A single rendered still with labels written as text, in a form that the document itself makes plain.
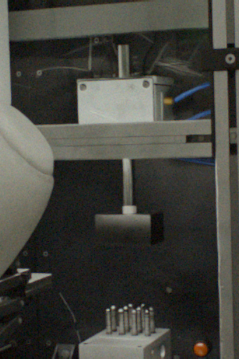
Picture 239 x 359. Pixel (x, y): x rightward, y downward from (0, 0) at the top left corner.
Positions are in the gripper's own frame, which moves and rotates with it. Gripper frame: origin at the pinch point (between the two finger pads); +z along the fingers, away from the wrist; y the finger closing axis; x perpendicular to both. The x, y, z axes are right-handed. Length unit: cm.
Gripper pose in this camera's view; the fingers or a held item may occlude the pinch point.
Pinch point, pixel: (26, 285)
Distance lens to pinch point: 107.1
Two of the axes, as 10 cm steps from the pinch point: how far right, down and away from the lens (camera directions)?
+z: 3.5, -0.6, 9.3
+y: -0.3, -10.0, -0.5
